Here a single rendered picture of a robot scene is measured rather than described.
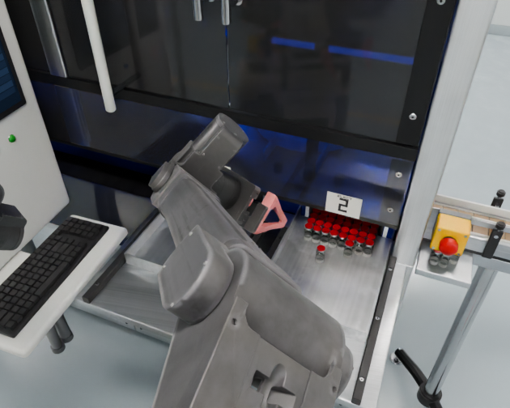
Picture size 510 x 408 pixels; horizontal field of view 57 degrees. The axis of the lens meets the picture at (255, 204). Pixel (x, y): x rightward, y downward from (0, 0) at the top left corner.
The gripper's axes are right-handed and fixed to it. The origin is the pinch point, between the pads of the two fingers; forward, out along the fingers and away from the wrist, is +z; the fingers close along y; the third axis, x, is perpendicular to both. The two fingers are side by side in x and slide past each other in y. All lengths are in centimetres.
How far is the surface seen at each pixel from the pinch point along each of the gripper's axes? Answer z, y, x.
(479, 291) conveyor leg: 81, -8, -7
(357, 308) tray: 38.4, -2.5, 10.3
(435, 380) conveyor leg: 114, 2, 27
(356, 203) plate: 34.5, 9.1, -10.7
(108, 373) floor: 57, 90, 94
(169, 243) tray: 15.5, 40.6, 21.4
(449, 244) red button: 44.8, -10.5, -12.4
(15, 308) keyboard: -9, 49, 51
